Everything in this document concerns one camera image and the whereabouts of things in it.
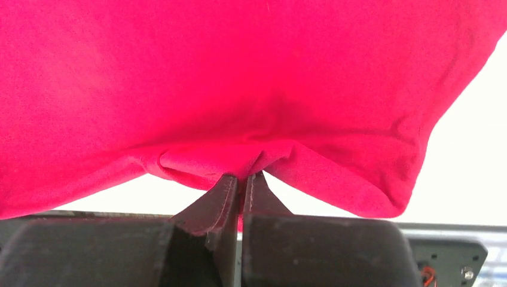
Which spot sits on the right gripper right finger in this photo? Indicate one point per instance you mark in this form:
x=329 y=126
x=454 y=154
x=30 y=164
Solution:
x=280 y=248

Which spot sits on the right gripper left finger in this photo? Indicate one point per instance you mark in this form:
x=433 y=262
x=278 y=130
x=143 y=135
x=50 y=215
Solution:
x=196 y=247

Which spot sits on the red t shirt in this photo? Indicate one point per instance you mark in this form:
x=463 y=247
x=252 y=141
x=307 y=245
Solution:
x=335 y=98

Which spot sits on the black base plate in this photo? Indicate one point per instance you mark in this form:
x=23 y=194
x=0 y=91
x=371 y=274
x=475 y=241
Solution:
x=456 y=260

